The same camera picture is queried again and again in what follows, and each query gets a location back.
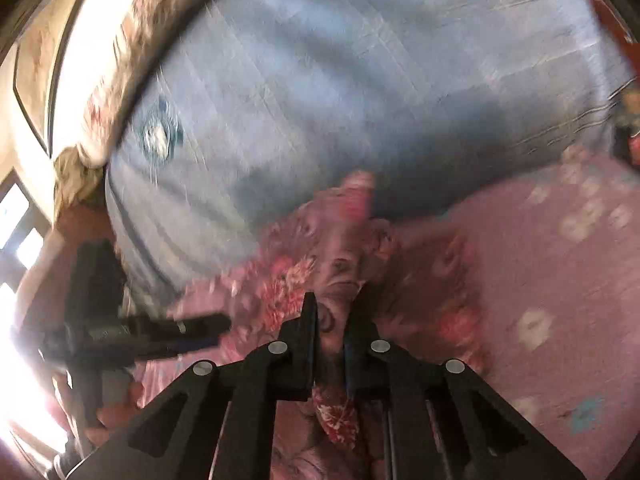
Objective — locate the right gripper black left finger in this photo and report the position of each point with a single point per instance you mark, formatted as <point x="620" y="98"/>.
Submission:
<point x="215" y="422"/>

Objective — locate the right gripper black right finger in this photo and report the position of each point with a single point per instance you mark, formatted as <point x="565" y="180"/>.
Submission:
<point x="442" y="421"/>

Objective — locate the pink floral patterned garment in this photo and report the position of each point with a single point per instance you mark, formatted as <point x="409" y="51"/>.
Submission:
<point x="330" y="269"/>

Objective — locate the person's left hand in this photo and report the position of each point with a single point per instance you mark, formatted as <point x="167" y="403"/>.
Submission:
<point x="115" y="416"/>

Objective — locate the brown wooden headboard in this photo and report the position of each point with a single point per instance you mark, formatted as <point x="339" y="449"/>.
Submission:
<point x="40" y="299"/>

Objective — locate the olive floral cloth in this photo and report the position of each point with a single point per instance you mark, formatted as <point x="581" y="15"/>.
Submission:
<point x="75" y="183"/>

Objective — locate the purple floral bedsheet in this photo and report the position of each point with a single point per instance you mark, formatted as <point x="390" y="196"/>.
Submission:
<point x="534" y="282"/>

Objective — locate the blue plaid quilt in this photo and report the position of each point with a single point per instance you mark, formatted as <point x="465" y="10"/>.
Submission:
<point x="261" y="103"/>

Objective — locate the beige striped floral blanket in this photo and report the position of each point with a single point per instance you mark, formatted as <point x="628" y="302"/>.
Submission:
<point x="146" y="31"/>

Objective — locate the window with dark frame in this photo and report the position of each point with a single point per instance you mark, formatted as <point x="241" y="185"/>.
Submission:
<point x="23" y="229"/>

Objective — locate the framed wall picture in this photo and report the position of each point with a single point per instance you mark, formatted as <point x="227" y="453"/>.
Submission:
<point x="36" y="54"/>

